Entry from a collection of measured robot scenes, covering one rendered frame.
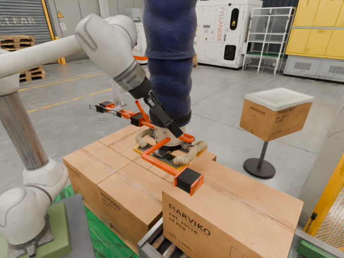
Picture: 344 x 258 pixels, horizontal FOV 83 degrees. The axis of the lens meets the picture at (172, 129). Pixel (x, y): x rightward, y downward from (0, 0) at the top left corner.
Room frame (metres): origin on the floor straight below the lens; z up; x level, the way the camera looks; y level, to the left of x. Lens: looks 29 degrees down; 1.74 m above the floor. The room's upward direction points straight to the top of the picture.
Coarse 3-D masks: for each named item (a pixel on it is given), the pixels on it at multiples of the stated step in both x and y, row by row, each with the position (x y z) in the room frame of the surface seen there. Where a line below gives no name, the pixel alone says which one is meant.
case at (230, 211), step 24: (192, 168) 0.92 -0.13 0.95; (216, 168) 0.92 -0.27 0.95; (168, 192) 0.73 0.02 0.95; (216, 192) 0.73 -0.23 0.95; (240, 192) 0.73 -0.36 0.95; (264, 192) 0.73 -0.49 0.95; (168, 216) 0.72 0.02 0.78; (192, 216) 0.62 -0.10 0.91; (216, 216) 0.59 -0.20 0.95; (240, 216) 0.59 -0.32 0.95; (264, 216) 0.59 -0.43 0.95; (288, 216) 0.59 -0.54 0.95; (192, 240) 0.62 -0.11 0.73; (216, 240) 0.54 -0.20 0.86; (240, 240) 0.48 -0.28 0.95; (264, 240) 0.48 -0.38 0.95; (288, 240) 0.48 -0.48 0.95
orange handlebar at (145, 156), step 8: (120, 112) 1.20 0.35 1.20; (128, 112) 1.19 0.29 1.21; (184, 136) 0.92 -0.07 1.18; (192, 136) 0.89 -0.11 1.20; (160, 144) 0.82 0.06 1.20; (144, 152) 0.75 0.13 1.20; (152, 152) 0.77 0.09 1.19; (152, 160) 0.68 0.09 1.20; (160, 168) 0.65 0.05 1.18; (168, 168) 0.63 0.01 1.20
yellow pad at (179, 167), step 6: (150, 144) 0.99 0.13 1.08; (138, 150) 0.93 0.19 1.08; (144, 150) 0.92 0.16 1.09; (150, 156) 0.87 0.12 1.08; (156, 156) 0.87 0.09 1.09; (168, 156) 0.83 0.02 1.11; (174, 156) 0.87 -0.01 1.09; (162, 162) 0.82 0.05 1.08; (168, 162) 0.81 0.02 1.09; (174, 168) 0.77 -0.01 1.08; (180, 168) 0.77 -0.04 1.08
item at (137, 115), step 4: (132, 116) 1.12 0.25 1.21; (136, 116) 1.12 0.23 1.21; (140, 116) 1.12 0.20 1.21; (148, 116) 1.12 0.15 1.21; (132, 120) 1.10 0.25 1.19; (136, 120) 1.06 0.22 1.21; (140, 120) 1.07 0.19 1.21; (144, 120) 1.09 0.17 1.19; (132, 124) 1.09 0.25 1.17; (136, 124) 1.07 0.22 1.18; (140, 124) 1.06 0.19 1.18
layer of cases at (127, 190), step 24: (96, 144) 1.80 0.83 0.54; (120, 144) 1.80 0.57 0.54; (72, 168) 1.46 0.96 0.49; (96, 168) 1.40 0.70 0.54; (120, 168) 1.40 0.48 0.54; (144, 168) 1.40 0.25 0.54; (96, 192) 1.22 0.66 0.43; (120, 192) 1.11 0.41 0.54; (144, 192) 1.11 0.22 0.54; (120, 216) 1.02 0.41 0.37; (144, 216) 0.90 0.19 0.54
